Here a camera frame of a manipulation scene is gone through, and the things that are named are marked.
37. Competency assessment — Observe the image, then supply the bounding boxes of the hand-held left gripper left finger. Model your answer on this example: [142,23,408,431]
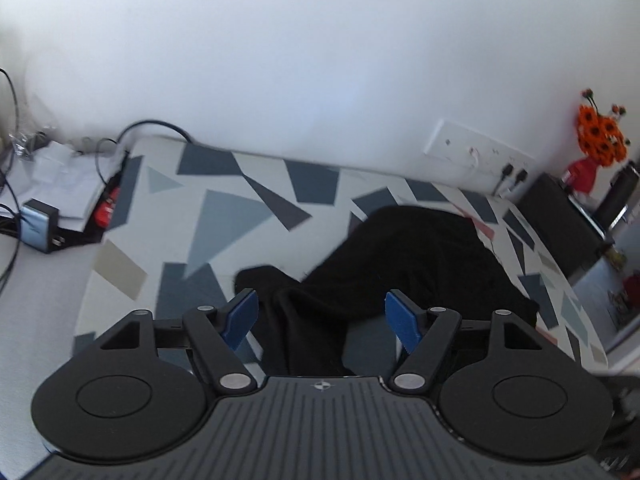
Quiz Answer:
[75,287,261,396]

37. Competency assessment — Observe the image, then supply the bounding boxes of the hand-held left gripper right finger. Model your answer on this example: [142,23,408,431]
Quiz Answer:
[384,289,563,396]

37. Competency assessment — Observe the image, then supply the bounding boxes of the black fleece pants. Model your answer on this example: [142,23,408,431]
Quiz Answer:
[235,205,541,377]

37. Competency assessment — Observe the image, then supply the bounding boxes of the geometric patterned bed sheet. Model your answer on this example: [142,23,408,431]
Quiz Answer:
[72,137,608,376]

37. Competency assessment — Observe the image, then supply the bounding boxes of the red power strip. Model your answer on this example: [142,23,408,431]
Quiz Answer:
[94,172,123,227]

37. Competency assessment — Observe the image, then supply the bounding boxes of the black nightstand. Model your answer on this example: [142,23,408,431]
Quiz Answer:
[515,172,615,281]

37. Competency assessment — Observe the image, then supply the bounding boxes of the black plug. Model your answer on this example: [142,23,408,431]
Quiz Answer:
[495,162,516,196]
[507,167,530,196]

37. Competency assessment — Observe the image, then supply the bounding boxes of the white papers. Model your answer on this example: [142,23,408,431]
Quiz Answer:
[9,141,107,233]

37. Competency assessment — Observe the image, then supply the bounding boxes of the grey blue charger adapter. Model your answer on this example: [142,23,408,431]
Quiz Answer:
[20,199,67,255]

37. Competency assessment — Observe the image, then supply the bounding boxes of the red vase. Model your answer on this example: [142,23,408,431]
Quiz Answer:
[562,157,601,195]

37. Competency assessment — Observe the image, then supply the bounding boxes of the black bottle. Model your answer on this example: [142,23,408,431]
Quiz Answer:
[597,160,640,231]

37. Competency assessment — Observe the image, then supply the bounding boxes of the orange flower bouquet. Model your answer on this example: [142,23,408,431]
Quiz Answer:
[575,89,630,166]

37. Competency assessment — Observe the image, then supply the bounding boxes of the white wall socket panel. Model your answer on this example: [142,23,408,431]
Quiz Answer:
[424,118,537,182]

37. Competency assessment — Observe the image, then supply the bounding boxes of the thin black cable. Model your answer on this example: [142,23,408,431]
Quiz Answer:
[0,67,23,201]
[95,137,127,196]

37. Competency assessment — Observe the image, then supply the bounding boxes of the thick black cable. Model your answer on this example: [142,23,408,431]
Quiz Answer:
[117,119,195,147]

